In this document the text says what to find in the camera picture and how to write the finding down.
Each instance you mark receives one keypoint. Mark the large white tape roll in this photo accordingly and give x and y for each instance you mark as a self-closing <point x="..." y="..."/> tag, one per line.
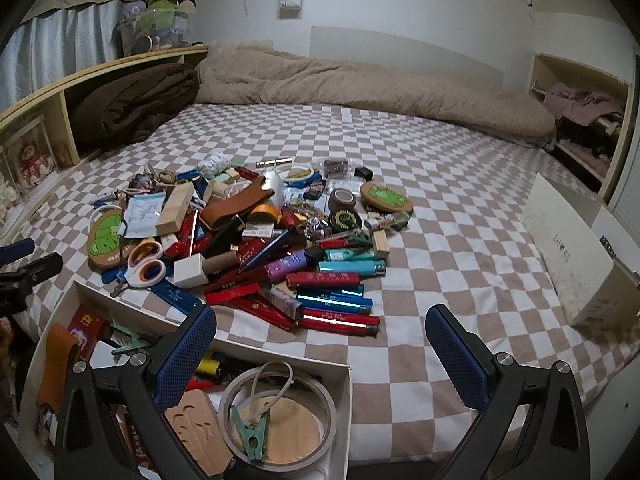
<point x="302" y="416"/>

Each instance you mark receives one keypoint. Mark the plush toys on shelf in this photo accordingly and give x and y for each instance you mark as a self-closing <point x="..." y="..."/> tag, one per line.
<point x="152" y="25"/>

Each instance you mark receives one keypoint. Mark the dark brown folded blanket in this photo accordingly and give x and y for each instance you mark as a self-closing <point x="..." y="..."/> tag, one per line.
<point x="129" y="109"/>

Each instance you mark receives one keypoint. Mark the orange white scissors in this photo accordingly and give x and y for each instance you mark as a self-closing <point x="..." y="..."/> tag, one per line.
<point x="145" y="267"/>

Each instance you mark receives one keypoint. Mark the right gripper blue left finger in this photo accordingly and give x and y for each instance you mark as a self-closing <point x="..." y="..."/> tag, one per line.
<point x="176" y="357"/>

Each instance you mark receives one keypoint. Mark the light wooden block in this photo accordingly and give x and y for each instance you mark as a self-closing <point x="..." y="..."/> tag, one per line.
<point x="175" y="209"/>

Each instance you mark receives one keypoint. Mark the green round coaster far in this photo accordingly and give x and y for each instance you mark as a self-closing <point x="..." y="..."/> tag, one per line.
<point x="383" y="198"/>

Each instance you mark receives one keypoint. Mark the white cardboard box lid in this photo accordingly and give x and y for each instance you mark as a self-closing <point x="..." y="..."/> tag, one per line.
<point x="592" y="260"/>

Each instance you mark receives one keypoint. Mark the panda cork coaster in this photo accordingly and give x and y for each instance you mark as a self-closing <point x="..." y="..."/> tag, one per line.
<point x="104" y="244"/>

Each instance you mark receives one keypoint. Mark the wooden bed shelf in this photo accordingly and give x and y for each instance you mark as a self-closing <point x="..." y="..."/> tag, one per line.
<point x="54" y="103"/>

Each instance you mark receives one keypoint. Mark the teal lighter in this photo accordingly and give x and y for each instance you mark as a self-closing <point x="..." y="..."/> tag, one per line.
<point x="363" y="268"/>

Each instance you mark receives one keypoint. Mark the green clothespin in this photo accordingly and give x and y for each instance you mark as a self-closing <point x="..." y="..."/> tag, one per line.
<point x="253" y="435"/>

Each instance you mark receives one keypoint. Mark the white cube stamp handle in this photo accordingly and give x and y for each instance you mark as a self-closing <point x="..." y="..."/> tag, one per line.
<point x="189" y="272"/>

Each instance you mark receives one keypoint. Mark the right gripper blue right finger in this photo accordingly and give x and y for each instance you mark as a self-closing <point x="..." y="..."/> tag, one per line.
<point x="466" y="359"/>

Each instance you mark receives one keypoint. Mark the purple lighter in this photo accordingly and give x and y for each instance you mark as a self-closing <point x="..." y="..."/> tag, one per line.
<point x="279" y="269"/>

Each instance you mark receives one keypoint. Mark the blue white foil pouch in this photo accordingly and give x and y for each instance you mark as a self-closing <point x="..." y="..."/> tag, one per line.
<point x="141" y="215"/>

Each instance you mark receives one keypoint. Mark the checkered bed sheet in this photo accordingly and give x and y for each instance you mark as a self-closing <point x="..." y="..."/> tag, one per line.
<point x="464" y="247"/>

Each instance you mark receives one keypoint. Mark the brown leather case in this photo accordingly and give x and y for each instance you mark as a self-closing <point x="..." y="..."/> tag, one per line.
<point x="215" y="214"/>

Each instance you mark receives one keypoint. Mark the blue metallic pen box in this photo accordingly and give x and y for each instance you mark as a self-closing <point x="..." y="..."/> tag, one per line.
<point x="179" y="299"/>

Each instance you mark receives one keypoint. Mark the carved wooden square coaster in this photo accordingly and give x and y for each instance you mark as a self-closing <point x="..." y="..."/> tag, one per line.
<point x="195" y="422"/>

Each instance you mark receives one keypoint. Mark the red metallic pen box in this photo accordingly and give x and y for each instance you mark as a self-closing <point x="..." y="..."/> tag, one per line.
<point x="331" y="325"/>

